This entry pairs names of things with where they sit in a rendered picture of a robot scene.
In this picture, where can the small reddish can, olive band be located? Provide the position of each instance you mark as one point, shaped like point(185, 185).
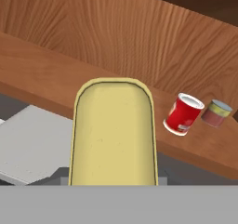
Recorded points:
point(216, 114)

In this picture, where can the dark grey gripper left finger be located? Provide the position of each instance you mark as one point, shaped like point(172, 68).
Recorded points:
point(60, 177)

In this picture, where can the red can with white rims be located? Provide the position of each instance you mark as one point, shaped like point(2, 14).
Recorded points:
point(182, 114)

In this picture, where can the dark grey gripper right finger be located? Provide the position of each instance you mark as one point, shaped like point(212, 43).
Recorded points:
point(162, 180)

